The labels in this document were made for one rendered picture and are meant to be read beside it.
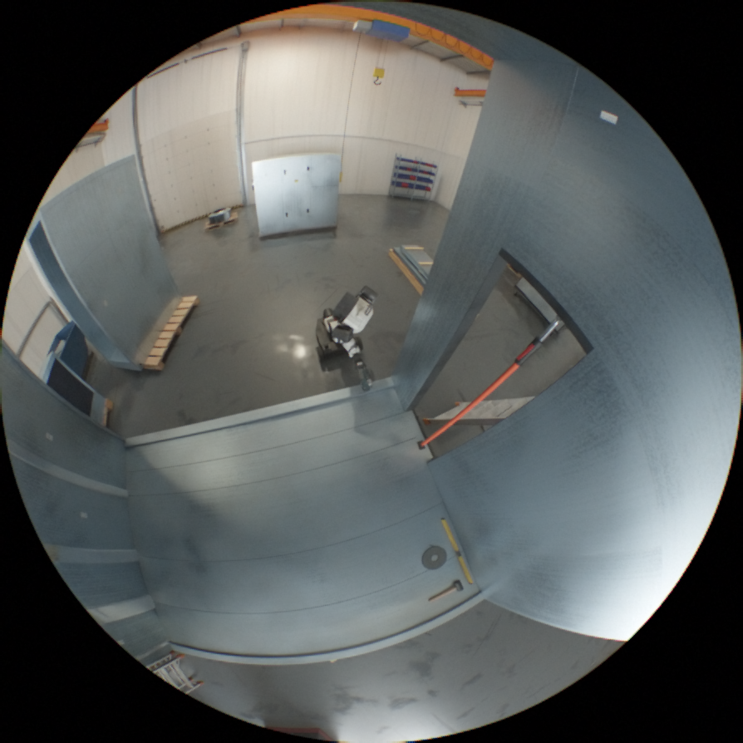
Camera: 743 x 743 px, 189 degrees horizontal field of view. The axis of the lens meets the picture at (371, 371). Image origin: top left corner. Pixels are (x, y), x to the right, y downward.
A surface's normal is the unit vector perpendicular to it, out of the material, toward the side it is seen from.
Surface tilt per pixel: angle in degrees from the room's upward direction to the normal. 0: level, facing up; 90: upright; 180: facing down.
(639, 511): 90
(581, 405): 90
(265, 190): 90
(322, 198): 90
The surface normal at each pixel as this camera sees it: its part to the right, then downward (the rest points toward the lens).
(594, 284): -0.93, 0.22
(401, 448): 0.13, -0.54
